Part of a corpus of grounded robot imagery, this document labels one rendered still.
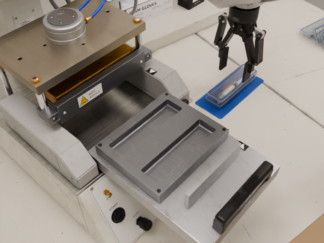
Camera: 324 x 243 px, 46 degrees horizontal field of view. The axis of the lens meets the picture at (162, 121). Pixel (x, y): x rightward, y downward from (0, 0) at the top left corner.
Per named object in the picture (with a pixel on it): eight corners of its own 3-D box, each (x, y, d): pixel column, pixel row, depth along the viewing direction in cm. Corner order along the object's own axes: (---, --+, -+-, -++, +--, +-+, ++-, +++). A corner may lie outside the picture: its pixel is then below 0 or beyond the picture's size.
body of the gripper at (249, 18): (222, 2, 94) (219, 33, 101) (250, 14, 90) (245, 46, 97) (240, -9, 98) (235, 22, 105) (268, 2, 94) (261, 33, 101)
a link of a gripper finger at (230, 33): (236, 26, 98) (232, 23, 98) (218, 51, 108) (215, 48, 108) (245, 20, 100) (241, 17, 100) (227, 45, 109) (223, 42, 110)
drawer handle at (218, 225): (211, 227, 62) (213, 215, 59) (261, 171, 69) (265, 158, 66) (221, 235, 61) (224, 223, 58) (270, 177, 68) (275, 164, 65)
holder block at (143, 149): (96, 153, 72) (94, 144, 71) (166, 99, 82) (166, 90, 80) (159, 204, 65) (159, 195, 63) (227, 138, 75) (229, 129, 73)
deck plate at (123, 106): (-43, 87, 93) (-44, 85, 92) (70, 27, 110) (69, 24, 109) (76, 196, 71) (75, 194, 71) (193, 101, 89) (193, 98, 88)
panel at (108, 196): (122, 252, 81) (86, 188, 72) (208, 168, 96) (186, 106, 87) (128, 256, 80) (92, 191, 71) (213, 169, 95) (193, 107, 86)
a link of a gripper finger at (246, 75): (251, 58, 105) (253, 59, 105) (247, 76, 110) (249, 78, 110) (245, 62, 103) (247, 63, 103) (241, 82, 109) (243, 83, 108)
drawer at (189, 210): (89, 163, 76) (83, 138, 70) (163, 105, 86) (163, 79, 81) (206, 260, 62) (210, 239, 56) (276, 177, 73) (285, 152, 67)
